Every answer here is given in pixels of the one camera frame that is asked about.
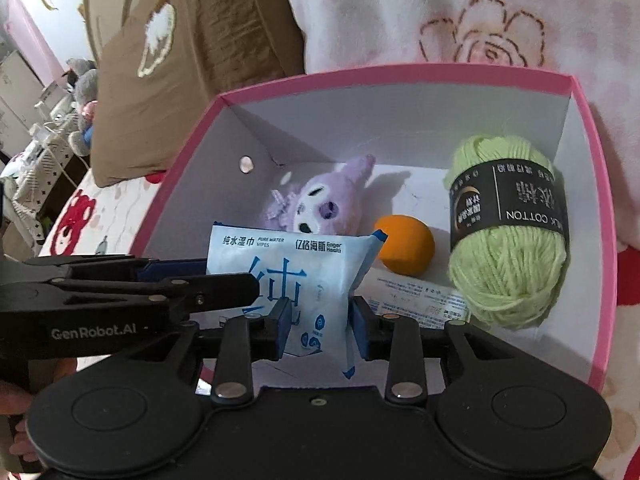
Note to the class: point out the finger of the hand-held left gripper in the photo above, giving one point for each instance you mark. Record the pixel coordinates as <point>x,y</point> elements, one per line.
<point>170,270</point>
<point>220,287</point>

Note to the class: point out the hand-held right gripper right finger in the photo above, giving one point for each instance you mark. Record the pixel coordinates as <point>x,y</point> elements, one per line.
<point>362,332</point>

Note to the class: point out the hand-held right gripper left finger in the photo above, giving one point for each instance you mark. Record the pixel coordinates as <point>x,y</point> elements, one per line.
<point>281,327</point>

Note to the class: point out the light blue wet wipes pack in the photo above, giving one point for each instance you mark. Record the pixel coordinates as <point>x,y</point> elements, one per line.
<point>310,270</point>

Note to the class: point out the white sachet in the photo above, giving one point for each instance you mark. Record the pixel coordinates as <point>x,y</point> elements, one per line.
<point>425,302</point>

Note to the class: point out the orange makeup sponge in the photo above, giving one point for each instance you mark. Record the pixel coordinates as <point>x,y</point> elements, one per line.
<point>406,246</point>

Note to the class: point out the purple plush toy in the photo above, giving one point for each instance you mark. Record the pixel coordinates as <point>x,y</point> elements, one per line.
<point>320,200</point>

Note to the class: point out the green yarn ball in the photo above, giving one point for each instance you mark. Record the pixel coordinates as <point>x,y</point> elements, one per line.
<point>505,270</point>

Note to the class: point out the pink cardboard box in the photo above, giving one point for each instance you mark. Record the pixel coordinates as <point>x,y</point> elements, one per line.
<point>400,125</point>

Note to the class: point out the person's left hand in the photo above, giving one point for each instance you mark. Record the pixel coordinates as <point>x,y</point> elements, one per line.
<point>15,395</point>

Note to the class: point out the checked cloth covered table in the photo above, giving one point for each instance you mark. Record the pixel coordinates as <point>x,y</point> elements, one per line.
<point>40,175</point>

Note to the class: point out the pink and blue plush toy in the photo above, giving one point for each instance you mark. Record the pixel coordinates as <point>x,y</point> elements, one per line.
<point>85,130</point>

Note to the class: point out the grey plush toy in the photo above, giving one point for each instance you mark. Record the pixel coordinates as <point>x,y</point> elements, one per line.
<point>82,82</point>

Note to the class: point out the white cabinet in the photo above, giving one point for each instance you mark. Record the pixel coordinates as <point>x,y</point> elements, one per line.
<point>17,95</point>

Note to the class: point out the brown embroidered pillow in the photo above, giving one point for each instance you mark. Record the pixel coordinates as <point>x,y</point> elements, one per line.
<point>210,35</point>

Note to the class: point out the pink floral checkered pillow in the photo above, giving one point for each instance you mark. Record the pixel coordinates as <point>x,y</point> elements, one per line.
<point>450,5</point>

